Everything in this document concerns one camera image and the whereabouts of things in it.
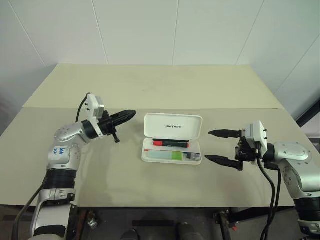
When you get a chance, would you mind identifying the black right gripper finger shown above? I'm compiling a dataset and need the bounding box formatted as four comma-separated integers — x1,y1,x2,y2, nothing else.
204,154,244,172
208,128,243,139

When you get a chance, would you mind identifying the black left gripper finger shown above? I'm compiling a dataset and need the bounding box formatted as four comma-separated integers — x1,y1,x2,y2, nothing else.
109,109,137,122
113,114,137,127

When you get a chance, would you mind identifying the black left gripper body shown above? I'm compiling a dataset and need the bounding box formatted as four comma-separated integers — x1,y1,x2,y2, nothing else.
98,110,121,145

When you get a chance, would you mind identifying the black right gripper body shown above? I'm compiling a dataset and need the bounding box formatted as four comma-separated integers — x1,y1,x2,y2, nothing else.
234,128,263,172

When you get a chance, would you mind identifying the small black and grey object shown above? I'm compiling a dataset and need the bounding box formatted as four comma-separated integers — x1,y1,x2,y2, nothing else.
183,152,201,161

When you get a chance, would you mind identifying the red and black marker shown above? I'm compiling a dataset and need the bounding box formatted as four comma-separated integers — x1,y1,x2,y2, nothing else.
152,140,190,148

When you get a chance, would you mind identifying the white hinged pencil case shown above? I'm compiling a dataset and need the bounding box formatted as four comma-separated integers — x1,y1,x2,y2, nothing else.
141,112,204,166

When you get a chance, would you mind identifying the rusty table clamp red knob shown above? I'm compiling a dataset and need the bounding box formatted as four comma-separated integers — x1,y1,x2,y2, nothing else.
212,208,239,232

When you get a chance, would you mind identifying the dark rounded shape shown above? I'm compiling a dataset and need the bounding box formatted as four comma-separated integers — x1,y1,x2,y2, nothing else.
121,228,139,240

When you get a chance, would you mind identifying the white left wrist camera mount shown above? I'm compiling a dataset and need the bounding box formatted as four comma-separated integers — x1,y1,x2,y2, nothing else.
84,93,106,139

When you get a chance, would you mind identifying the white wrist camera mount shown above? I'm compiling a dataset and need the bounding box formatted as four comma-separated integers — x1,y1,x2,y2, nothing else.
243,120,269,164
84,93,106,139

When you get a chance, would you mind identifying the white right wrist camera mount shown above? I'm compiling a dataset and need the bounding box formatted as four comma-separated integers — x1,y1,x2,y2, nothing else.
243,120,269,164

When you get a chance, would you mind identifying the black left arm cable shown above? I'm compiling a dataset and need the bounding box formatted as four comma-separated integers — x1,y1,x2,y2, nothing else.
11,92,91,240

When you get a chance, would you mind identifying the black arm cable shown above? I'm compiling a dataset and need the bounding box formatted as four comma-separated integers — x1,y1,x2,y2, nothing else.
11,92,91,240
257,161,283,240

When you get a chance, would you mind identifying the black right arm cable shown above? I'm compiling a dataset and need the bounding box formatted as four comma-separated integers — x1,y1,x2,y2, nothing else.
257,161,283,240

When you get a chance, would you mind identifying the black stand frame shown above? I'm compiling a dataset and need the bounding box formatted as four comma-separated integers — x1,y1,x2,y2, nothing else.
295,99,320,156

